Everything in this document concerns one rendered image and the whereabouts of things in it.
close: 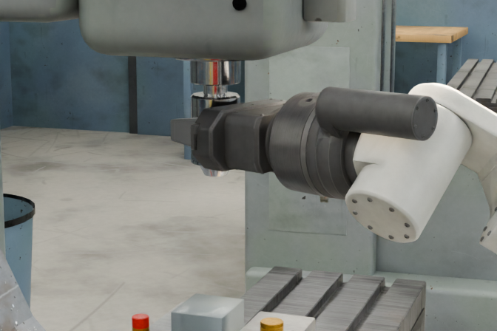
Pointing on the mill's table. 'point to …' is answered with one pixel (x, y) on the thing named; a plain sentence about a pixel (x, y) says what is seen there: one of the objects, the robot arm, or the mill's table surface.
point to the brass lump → (271, 324)
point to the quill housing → (194, 7)
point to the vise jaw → (299, 323)
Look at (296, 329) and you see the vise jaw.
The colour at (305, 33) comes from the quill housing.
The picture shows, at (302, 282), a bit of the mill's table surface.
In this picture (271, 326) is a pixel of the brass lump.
